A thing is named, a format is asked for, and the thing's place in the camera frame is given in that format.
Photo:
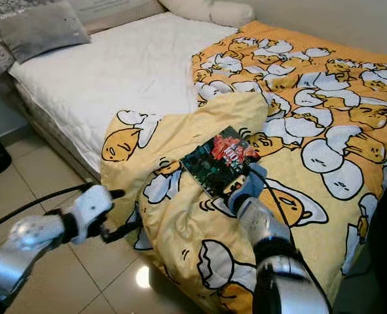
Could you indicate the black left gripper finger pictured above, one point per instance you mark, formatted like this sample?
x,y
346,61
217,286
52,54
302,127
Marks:
x,y
126,230
116,193

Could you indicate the dark cover comic book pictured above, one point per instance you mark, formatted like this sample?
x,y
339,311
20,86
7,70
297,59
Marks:
x,y
219,163

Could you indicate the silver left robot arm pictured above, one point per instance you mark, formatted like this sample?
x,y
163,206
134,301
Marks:
x,y
16,268

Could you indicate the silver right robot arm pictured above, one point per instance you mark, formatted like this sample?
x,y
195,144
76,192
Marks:
x,y
258,219

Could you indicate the grey bed base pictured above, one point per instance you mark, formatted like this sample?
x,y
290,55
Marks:
x,y
49,127

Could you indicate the white quilted mattress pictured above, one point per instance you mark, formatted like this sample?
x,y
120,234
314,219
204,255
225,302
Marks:
x,y
114,72

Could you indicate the plain grey cushion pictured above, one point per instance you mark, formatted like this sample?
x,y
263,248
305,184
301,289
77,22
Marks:
x,y
42,31

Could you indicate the cream bolster pillow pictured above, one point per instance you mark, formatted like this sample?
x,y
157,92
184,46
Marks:
x,y
213,12

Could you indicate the beige lettered pillow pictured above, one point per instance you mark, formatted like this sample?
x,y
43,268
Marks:
x,y
114,12

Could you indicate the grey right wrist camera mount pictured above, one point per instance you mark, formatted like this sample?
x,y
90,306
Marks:
x,y
249,190

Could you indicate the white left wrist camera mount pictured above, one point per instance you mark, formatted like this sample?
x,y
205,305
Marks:
x,y
92,206

